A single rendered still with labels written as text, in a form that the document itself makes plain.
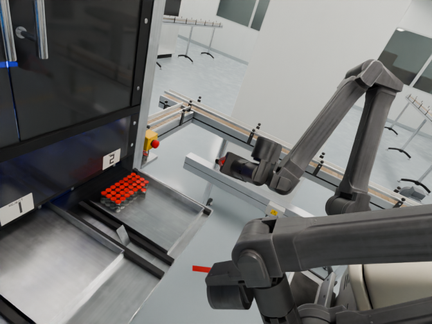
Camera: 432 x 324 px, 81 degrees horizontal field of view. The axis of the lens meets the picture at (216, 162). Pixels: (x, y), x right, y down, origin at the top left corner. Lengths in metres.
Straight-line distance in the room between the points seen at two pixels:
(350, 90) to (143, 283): 0.80
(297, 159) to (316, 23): 1.55
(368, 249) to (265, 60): 1.95
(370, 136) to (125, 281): 0.81
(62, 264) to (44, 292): 0.08
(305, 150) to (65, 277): 0.74
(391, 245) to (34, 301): 0.79
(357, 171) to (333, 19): 1.49
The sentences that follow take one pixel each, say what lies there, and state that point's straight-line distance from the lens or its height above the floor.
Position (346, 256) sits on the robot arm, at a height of 1.42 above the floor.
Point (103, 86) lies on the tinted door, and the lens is 0.87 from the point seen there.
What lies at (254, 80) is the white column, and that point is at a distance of 2.24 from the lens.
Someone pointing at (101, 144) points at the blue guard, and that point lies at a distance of 0.96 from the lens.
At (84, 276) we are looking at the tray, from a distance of 0.88.
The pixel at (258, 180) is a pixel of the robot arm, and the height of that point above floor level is 1.27.
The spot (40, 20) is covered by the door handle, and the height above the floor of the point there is 1.50.
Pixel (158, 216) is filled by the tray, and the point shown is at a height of 0.88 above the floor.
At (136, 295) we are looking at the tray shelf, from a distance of 0.85.
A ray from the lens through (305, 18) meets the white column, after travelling 2.15.
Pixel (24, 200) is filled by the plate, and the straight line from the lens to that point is 0.87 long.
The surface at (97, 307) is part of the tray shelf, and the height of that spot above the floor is 0.88.
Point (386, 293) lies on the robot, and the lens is 0.55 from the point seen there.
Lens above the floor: 1.63
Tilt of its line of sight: 32 degrees down
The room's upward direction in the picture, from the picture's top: 19 degrees clockwise
